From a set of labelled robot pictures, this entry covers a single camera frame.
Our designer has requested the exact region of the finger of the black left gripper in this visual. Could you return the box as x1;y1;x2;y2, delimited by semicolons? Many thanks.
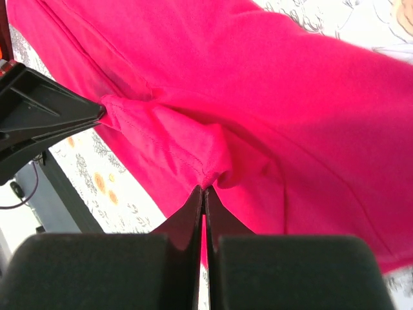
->
1;121;97;185
1;63;105;142

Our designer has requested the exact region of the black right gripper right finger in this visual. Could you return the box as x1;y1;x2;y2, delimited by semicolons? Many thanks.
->
204;188;394;309

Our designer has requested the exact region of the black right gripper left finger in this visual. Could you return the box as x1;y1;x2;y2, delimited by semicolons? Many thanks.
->
1;187;203;309

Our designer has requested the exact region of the magenta t shirt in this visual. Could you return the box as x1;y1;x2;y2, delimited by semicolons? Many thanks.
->
6;0;413;275

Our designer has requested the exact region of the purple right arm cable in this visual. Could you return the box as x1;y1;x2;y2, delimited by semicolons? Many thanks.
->
0;161;41;209

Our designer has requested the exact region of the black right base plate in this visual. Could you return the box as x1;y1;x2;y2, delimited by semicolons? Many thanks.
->
31;150;103;233

